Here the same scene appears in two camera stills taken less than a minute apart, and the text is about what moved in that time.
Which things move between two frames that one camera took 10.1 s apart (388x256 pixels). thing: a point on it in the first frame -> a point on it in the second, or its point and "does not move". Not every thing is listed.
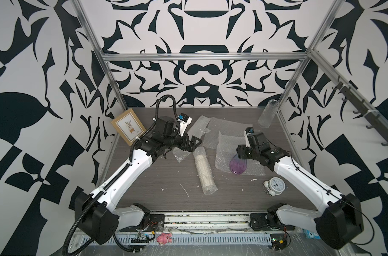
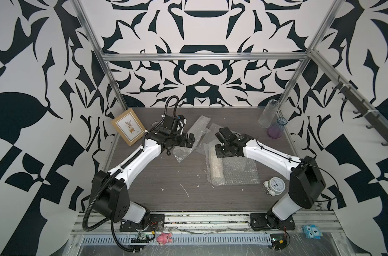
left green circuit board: (145, 240) does not move
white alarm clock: (274, 186) does not move
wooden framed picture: (129, 126) does not move
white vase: (208, 183) -> (216, 169)
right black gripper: (240, 150) -> (218, 153)
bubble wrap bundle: (193, 137) does not move
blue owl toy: (311, 235) does not move
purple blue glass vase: (237, 166) -> (275, 130)
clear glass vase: (267, 115) does not move
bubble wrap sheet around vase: (226, 127) -> (207, 145)
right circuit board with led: (279, 241) does not move
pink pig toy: (164, 238) does not move
